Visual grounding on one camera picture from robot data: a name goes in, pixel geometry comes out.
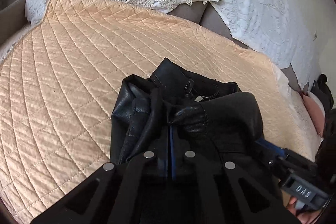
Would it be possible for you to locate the black leather jacket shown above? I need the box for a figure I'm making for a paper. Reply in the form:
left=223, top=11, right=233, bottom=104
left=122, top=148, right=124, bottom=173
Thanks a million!
left=109, top=57, right=284, bottom=224

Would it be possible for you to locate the person's right hand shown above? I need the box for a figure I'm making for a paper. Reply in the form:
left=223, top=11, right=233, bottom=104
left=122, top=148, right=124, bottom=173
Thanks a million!
left=286, top=195, right=324, bottom=224

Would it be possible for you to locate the pink cushion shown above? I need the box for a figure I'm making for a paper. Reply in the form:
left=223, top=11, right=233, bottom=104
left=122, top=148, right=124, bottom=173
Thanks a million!
left=302, top=95, right=325, bottom=137

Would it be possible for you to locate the beige quilted bedspread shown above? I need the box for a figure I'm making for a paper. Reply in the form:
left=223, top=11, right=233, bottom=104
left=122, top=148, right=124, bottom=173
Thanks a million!
left=1, top=0, right=321, bottom=223

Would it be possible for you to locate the grey upholstered headboard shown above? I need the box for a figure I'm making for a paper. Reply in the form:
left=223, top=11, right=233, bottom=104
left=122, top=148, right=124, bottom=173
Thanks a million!
left=167, top=0, right=302, bottom=90

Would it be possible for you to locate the white embossed lace pillow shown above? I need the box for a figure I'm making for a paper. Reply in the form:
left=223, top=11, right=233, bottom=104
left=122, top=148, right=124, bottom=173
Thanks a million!
left=211, top=0, right=318, bottom=87

